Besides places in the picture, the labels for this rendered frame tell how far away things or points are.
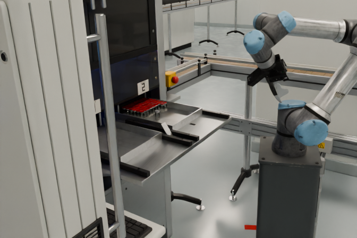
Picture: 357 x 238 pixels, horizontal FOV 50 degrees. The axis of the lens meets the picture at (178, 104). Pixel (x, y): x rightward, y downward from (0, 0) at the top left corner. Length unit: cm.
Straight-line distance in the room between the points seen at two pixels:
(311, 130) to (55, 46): 105
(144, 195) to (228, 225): 71
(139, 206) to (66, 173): 127
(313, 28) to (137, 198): 120
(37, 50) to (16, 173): 27
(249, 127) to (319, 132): 122
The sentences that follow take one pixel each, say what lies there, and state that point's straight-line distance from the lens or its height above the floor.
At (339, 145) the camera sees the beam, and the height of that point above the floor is 50.
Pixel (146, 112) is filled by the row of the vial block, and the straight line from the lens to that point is 184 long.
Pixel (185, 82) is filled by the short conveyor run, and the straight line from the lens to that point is 241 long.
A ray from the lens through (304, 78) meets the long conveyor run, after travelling 245.
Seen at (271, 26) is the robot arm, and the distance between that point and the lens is 140.
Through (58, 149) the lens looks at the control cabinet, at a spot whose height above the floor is 123.
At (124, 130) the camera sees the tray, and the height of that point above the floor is 88.
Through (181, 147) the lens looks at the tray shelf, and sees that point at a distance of 156.
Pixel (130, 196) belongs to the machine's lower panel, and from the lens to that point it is 201.
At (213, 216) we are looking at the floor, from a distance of 265.
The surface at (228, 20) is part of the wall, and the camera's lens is 1061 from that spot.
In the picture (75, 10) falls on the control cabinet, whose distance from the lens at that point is 81.
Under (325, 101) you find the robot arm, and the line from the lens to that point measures 155.
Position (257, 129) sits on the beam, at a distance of 270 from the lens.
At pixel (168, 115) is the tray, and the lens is 188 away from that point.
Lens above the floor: 157
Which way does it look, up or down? 20 degrees down
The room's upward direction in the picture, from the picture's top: 2 degrees counter-clockwise
